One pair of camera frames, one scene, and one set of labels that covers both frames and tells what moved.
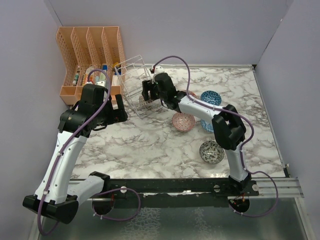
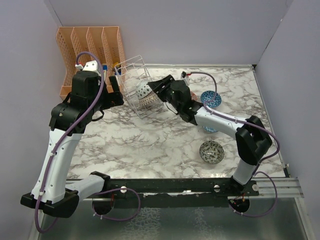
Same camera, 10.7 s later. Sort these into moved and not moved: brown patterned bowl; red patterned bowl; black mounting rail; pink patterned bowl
Moved: pink patterned bowl
Not moved: black mounting rail; brown patterned bowl; red patterned bowl
